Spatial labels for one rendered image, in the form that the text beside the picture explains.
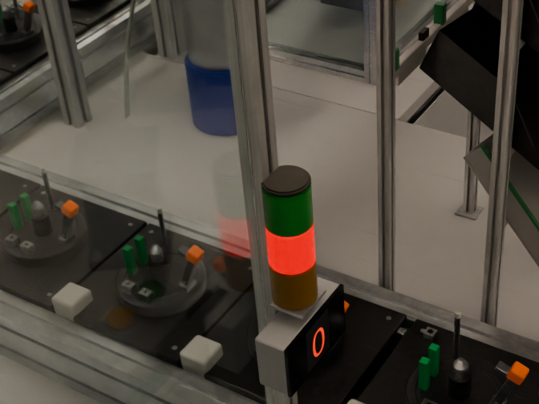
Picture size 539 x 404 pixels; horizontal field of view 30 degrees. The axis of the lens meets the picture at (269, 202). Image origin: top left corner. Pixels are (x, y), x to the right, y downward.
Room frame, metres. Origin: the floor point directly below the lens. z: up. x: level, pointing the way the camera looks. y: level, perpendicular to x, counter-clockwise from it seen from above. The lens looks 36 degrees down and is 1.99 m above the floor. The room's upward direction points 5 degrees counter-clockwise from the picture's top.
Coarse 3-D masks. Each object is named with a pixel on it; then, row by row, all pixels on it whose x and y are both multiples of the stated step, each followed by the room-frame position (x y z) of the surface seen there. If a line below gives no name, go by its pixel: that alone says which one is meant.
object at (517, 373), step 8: (496, 368) 0.87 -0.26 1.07; (504, 368) 0.87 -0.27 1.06; (512, 368) 0.86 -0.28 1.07; (520, 368) 0.86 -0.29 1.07; (528, 368) 0.86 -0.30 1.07; (512, 376) 0.85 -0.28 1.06; (520, 376) 0.85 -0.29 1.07; (504, 384) 0.86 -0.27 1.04; (512, 384) 0.85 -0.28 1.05; (520, 384) 0.85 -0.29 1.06; (504, 392) 0.86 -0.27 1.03; (496, 400) 0.86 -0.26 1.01; (504, 400) 0.86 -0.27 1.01
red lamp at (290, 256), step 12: (312, 228) 0.81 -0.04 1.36; (276, 240) 0.80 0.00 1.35; (288, 240) 0.79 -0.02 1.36; (300, 240) 0.79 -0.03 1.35; (312, 240) 0.80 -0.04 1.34; (276, 252) 0.80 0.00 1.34; (288, 252) 0.79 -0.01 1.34; (300, 252) 0.79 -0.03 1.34; (312, 252) 0.80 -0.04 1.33; (276, 264) 0.80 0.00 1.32; (288, 264) 0.79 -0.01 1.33; (300, 264) 0.79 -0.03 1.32; (312, 264) 0.80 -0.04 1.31
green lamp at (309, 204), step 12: (264, 192) 0.81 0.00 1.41; (264, 204) 0.81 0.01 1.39; (276, 204) 0.79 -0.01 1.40; (288, 204) 0.79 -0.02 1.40; (300, 204) 0.79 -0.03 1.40; (312, 204) 0.81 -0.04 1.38; (264, 216) 0.81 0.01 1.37; (276, 216) 0.79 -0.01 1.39; (288, 216) 0.79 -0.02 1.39; (300, 216) 0.79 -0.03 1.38; (312, 216) 0.81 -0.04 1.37; (276, 228) 0.80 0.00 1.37; (288, 228) 0.79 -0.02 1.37; (300, 228) 0.79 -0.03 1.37
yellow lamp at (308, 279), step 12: (276, 276) 0.80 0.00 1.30; (288, 276) 0.79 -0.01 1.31; (300, 276) 0.79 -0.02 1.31; (312, 276) 0.80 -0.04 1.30; (276, 288) 0.80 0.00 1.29; (288, 288) 0.79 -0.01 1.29; (300, 288) 0.79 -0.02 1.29; (312, 288) 0.80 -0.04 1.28; (276, 300) 0.80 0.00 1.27; (288, 300) 0.79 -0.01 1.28; (300, 300) 0.79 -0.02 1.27; (312, 300) 0.80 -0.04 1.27
